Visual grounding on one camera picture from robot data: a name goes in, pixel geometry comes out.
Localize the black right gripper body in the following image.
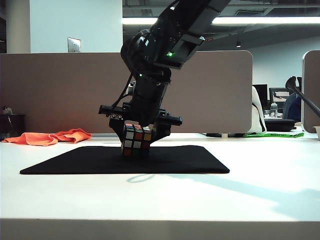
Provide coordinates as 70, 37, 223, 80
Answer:
98, 79, 183, 128

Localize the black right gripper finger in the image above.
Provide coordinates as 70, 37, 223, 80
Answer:
149, 121, 174, 147
108, 117, 126, 148

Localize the multicoloured Rubik's cube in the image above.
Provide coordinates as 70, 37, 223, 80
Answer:
121, 122, 153, 158

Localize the black mouse pad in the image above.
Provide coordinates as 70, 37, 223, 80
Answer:
19, 145, 230, 175

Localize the wide brown desk divider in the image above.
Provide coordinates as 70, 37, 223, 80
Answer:
0, 50, 253, 135

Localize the orange cloth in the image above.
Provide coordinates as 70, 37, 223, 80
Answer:
2, 128, 93, 147

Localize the dark box container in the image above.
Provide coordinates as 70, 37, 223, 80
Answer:
0, 107, 27, 142

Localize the dark computer monitor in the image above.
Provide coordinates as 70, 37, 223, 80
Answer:
252, 84, 268, 109

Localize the green tape strip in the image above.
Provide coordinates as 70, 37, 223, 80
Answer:
243, 132, 305, 139

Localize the black flat case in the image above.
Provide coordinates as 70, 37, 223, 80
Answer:
263, 119, 297, 133

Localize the lit computer monitor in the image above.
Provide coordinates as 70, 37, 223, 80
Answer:
268, 87, 291, 104

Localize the person in blue shirt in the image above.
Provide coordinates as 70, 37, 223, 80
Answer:
282, 94, 303, 126

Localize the long ceiling light strip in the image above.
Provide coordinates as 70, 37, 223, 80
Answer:
122, 16, 320, 25

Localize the black slanted pole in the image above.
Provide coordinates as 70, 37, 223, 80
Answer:
285, 76, 320, 115

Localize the brown divider with white rim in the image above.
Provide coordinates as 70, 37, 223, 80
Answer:
301, 49, 320, 134

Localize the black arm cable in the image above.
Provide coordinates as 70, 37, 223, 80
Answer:
111, 74, 134, 109

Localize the metal wall switch plate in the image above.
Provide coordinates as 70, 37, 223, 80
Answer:
67, 37, 81, 54

